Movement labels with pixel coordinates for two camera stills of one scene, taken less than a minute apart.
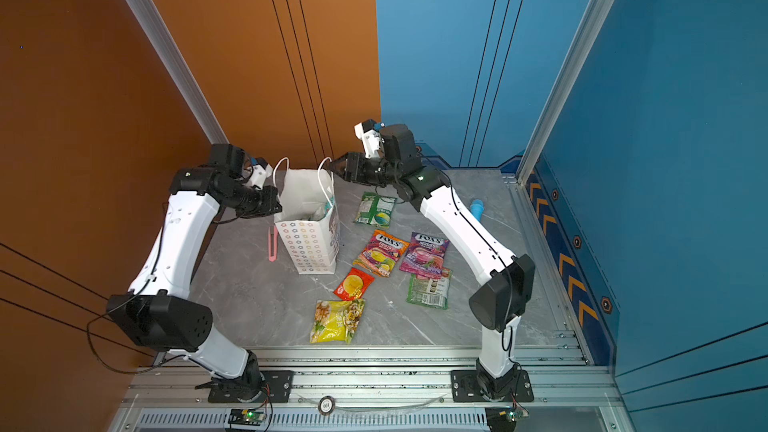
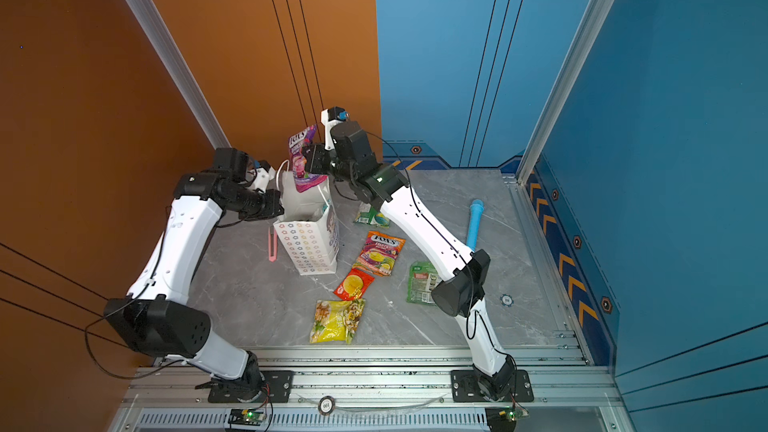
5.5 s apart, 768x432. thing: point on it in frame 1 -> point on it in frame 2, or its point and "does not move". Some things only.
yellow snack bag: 336,321 does not move
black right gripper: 353,173 -> 316,162
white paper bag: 306,216 does not move
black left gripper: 271,205 does not move
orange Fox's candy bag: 381,253 does not move
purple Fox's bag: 425,256 -> 303,179
